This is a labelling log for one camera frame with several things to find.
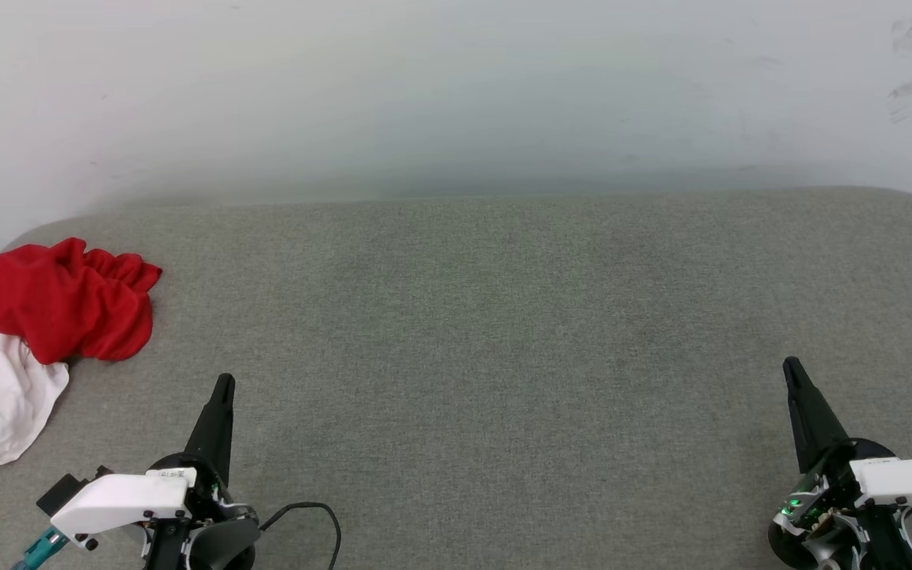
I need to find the red and white basketball jersey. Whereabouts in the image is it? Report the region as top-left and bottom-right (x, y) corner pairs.
(0, 237), (163, 478)

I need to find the thin black cable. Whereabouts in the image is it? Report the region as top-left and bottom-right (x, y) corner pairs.
(258, 501), (343, 570)

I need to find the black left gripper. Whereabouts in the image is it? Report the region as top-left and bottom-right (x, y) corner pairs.
(143, 373), (260, 570)

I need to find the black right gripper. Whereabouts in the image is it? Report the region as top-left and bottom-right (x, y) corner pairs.
(767, 356), (912, 570)

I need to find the teal cable connector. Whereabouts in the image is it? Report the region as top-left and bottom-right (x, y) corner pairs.
(11, 526), (69, 570)

